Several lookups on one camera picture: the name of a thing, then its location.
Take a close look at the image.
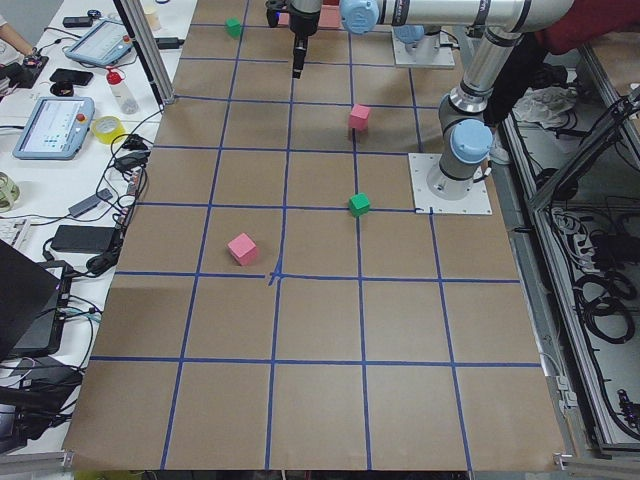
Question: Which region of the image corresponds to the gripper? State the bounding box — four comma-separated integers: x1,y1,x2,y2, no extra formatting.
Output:
265,0,320,79

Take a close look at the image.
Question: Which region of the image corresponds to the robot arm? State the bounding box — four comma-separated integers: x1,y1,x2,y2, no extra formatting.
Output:
393,24,441,57
339,1,572,186

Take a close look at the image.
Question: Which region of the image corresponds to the pink plastic tray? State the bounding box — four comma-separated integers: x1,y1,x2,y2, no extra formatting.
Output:
277,4,341,29

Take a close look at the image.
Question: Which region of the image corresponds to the green cube far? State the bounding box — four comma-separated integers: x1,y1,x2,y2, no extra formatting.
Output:
225,17,243,38

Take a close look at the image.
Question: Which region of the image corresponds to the pink foam cube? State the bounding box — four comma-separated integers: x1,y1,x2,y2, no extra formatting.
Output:
348,104,371,132

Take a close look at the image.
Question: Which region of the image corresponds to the green cube near base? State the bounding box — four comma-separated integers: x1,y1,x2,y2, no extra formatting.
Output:
348,192,371,218

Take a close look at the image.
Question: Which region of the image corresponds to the white squeeze bottle red cap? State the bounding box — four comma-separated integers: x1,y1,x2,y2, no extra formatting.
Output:
106,68,139,115

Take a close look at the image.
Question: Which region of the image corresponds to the teach pendant far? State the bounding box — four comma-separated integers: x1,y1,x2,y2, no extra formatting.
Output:
64,19,133,67

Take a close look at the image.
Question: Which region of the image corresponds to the teach pendant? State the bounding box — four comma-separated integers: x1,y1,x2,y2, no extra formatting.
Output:
13,97,95,160
64,19,133,67

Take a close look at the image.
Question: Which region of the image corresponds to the yellow tape roll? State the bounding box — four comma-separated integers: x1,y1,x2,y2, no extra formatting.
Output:
91,116,126,145

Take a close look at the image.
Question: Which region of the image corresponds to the pink cube near centre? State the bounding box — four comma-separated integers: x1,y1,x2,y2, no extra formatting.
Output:
227,233,259,266

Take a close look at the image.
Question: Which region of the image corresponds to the black smartphone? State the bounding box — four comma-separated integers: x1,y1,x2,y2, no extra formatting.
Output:
49,68,94,86

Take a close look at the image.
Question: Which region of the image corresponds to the teach pendant near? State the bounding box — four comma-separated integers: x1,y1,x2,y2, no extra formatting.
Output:
13,97,95,160

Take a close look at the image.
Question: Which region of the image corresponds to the white crumpled cloth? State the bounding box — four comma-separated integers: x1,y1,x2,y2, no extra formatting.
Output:
512,86,577,128

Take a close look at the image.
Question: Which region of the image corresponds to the black power adapter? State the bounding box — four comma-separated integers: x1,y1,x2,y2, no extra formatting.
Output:
51,225,115,254

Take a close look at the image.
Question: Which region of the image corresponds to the person in red shirt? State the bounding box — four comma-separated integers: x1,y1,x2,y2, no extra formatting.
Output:
484,0,639,130

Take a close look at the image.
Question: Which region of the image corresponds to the black laptop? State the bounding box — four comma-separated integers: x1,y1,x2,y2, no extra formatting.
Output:
1,242,71,360

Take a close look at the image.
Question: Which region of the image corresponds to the aluminium frame post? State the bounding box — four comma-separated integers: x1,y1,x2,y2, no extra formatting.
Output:
113,0,175,107

